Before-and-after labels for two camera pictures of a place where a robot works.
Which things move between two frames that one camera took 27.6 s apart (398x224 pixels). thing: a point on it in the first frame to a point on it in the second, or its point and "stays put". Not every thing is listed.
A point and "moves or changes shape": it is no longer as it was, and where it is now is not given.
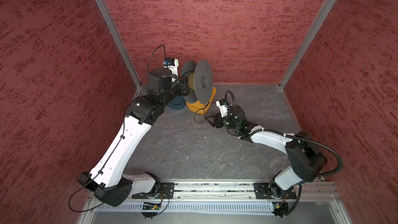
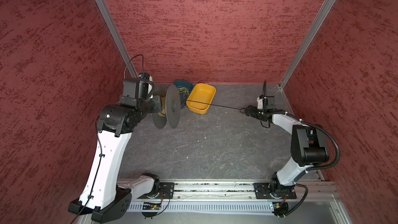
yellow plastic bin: (199, 108) stays put
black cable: (194, 114) moves or changes shape
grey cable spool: (200, 80) to (170, 106)
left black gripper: (182, 83) to (153, 109)
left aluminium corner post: (100, 0) stays put
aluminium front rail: (321, 191) stays put
